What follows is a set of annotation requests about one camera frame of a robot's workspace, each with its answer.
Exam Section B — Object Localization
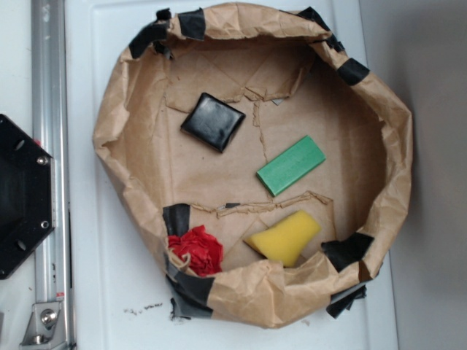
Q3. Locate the black square box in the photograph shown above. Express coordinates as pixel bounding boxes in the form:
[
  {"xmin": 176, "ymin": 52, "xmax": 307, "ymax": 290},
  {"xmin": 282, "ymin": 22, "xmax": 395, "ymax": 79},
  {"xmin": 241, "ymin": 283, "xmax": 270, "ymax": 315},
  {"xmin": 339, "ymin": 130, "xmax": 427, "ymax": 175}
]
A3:
[{"xmin": 180, "ymin": 93, "xmax": 246, "ymax": 152}]

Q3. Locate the green rectangular block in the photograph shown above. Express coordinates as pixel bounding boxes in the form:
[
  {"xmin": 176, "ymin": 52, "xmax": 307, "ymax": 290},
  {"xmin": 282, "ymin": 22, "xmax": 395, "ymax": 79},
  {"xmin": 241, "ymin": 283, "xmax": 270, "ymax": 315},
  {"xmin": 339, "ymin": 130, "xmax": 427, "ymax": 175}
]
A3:
[{"xmin": 256, "ymin": 136, "xmax": 326, "ymax": 197}]

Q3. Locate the red crumpled paper ball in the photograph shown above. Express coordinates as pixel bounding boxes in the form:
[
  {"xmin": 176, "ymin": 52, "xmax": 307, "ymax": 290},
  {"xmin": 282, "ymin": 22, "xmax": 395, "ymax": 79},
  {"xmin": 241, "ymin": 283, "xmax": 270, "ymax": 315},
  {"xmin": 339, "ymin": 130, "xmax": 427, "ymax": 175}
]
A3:
[{"xmin": 169, "ymin": 225, "xmax": 223, "ymax": 277}]

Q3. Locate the yellow sponge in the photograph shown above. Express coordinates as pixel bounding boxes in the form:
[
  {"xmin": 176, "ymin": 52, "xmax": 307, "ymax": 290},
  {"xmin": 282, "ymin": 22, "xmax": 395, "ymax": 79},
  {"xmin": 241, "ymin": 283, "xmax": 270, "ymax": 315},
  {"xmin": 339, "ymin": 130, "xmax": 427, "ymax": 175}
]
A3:
[{"xmin": 244, "ymin": 210, "xmax": 321, "ymax": 268}]

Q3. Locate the brown paper bag bin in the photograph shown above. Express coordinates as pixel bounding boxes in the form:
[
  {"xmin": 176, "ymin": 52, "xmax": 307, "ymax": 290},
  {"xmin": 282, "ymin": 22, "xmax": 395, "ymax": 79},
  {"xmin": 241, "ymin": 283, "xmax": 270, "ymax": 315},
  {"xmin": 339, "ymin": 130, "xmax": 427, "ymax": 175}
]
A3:
[{"xmin": 93, "ymin": 3, "xmax": 413, "ymax": 328}]

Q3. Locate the white plastic tray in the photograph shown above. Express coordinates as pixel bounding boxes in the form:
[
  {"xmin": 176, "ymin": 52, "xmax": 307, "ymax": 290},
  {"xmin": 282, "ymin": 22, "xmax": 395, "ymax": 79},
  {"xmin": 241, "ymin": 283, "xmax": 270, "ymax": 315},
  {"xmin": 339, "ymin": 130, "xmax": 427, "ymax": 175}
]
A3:
[{"xmin": 65, "ymin": 1, "xmax": 398, "ymax": 349}]

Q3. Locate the aluminium rail profile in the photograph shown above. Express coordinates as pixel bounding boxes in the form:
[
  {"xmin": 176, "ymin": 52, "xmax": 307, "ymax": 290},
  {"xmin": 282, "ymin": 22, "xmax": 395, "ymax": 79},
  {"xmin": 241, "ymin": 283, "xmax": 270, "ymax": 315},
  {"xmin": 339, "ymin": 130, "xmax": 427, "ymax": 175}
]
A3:
[{"xmin": 31, "ymin": 1, "xmax": 76, "ymax": 349}]

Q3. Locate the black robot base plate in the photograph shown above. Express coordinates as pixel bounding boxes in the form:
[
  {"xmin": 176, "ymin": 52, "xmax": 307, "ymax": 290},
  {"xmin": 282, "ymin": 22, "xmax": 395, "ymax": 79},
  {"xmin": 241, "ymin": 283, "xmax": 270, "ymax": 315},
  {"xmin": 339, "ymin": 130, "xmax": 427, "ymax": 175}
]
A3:
[{"xmin": 1, "ymin": 114, "xmax": 54, "ymax": 280}]

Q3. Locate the metal corner bracket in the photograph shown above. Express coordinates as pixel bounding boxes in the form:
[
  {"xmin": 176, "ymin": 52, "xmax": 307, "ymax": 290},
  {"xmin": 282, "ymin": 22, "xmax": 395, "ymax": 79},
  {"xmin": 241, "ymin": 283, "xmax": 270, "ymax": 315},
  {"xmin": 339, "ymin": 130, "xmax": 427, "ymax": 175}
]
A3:
[{"xmin": 19, "ymin": 301, "xmax": 69, "ymax": 350}]

